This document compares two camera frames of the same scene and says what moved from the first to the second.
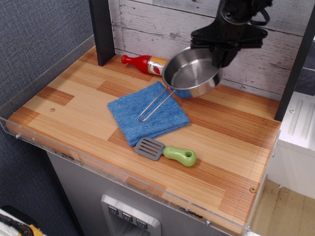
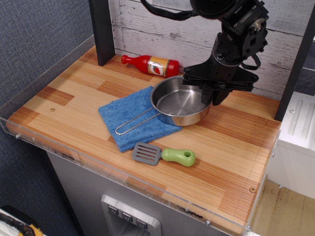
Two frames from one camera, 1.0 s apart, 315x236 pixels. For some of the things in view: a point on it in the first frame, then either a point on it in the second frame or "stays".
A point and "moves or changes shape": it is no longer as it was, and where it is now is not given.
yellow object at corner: [36, 231] stays
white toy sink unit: [292, 165] stays
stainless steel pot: [192, 73] moves or changes shape
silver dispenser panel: [122, 220] stays
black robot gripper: [225, 40] -> [212, 73]
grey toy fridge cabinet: [83, 186] stays
